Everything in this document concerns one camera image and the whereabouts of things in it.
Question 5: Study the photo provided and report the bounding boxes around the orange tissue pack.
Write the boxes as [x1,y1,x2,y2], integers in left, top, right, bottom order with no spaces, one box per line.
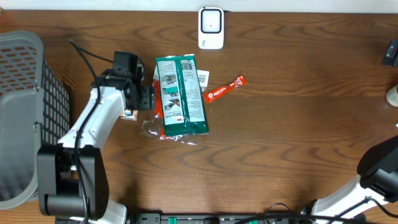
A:
[120,110,139,121]

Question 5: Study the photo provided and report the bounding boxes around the red dustpan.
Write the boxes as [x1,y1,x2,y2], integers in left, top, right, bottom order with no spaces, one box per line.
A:
[140,67,209,146]

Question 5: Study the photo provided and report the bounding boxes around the green grip gloves package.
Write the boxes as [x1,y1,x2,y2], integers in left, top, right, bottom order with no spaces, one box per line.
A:
[155,55,209,137]

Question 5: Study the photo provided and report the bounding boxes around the red snack stick packet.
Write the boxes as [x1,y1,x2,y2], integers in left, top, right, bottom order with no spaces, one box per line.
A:
[204,75,247,103]

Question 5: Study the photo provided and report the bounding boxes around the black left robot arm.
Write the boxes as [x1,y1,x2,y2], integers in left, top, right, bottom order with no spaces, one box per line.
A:
[36,52,155,223]

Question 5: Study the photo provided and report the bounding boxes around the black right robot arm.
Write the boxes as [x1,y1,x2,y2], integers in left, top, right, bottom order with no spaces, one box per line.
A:
[310,136,397,223]

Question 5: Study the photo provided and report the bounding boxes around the white barcode scanner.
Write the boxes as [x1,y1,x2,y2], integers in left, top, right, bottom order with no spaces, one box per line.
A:
[198,7,224,50]

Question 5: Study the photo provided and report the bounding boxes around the grey plastic basket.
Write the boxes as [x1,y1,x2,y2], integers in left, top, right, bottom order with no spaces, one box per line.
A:
[1,30,70,210]

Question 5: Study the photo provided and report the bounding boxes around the black left camera cable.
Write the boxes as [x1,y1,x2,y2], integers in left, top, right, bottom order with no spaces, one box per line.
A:
[68,39,114,224]

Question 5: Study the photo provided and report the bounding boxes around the black mounting rail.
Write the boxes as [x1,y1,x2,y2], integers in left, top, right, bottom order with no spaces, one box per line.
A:
[126,213,368,224]

